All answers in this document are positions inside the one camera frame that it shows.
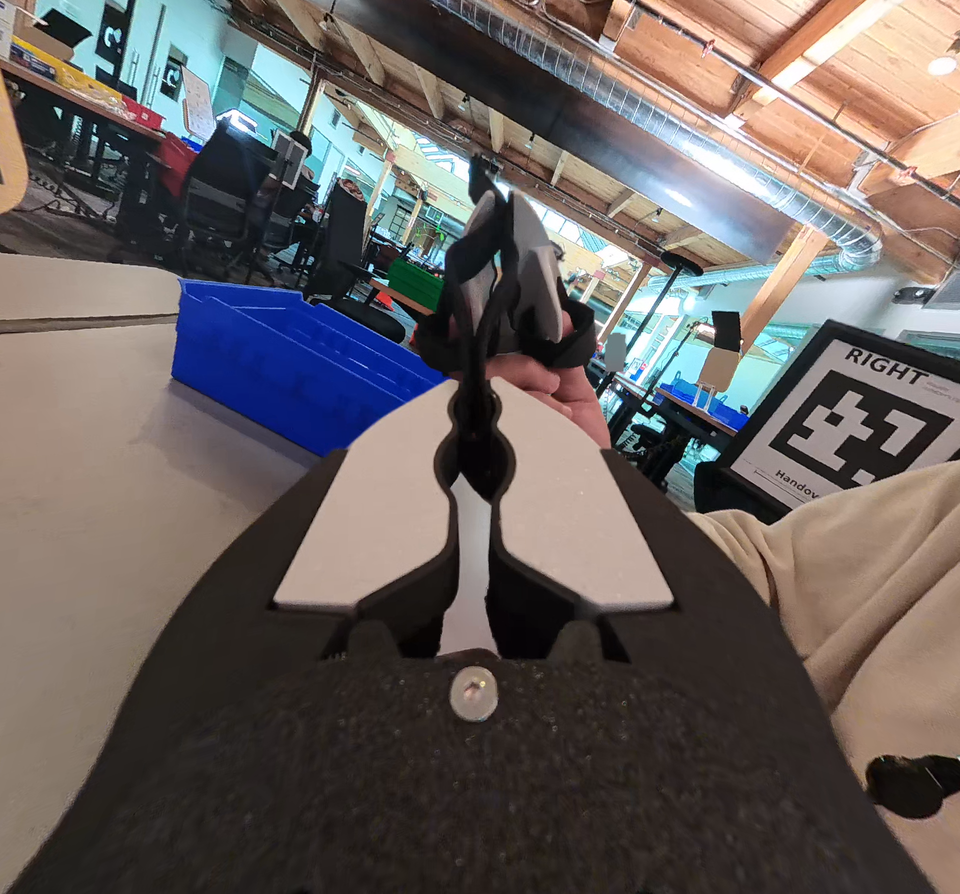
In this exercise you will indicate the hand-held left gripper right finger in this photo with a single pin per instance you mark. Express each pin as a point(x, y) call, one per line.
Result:
point(577, 519)

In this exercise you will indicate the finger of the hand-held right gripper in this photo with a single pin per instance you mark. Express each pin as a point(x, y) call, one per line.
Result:
point(480, 234)
point(540, 271)

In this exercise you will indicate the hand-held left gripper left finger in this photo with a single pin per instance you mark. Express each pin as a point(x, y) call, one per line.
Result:
point(367, 526)

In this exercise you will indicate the blue plastic bin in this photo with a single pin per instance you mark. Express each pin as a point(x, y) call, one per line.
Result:
point(285, 361)
point(705, 403)

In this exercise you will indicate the person's right forearm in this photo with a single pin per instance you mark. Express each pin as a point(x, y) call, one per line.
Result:
point(847, 534)

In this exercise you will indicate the grey desk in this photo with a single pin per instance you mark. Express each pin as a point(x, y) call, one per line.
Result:
point(112, 496)

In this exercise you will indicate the person's right hand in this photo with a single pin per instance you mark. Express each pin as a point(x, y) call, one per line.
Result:
point(577, 406)

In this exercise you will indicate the green panel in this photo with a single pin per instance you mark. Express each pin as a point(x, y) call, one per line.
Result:
point(416, 283)

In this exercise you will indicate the black standing panel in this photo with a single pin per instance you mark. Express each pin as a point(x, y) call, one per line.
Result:
point(337, 241)

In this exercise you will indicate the black light panel stand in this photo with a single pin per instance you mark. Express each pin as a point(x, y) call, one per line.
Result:
point(726, 331)

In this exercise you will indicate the black office chair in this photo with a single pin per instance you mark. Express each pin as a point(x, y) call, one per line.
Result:
point(217, 189)

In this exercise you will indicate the framed tag poster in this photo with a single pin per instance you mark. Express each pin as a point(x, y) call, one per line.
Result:
point(862, 421)

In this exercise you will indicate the black toggle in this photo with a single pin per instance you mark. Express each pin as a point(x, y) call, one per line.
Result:
point(907, 785)

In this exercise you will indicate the ceiling light bulb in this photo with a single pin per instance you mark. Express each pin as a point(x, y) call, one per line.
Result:
point(943, 65)

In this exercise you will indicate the silver ventilation duct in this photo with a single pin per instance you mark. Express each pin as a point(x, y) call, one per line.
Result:
point(600, 84)

